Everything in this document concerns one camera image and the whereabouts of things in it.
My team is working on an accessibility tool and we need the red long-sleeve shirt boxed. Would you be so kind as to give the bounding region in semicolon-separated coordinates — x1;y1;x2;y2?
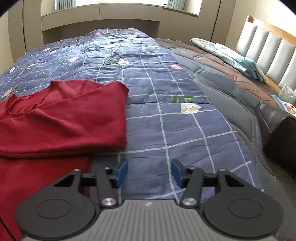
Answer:
1;79;128;240

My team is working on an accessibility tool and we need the blue plaid floral quilt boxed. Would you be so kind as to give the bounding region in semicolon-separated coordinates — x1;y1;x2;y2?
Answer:
1;29;262;199

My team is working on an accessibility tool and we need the grey brown quilted mattress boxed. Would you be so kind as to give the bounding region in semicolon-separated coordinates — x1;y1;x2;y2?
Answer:
155;38;295;240

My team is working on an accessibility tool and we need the black storage box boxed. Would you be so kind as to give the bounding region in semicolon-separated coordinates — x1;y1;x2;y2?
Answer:
255;102;295;176

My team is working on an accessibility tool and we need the colourful book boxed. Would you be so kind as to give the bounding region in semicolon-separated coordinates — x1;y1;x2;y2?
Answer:
271;95;296;116

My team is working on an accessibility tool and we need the light blue floral pillow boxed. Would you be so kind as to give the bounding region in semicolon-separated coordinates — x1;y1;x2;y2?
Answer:
191;38;267;84

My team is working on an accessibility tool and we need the grey padded wooden headboard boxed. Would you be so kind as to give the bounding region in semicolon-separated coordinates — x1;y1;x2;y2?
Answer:
236;15;295;91

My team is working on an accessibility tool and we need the beige window bench cabinet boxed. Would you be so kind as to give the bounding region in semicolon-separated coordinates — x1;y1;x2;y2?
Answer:
23;1;220;50

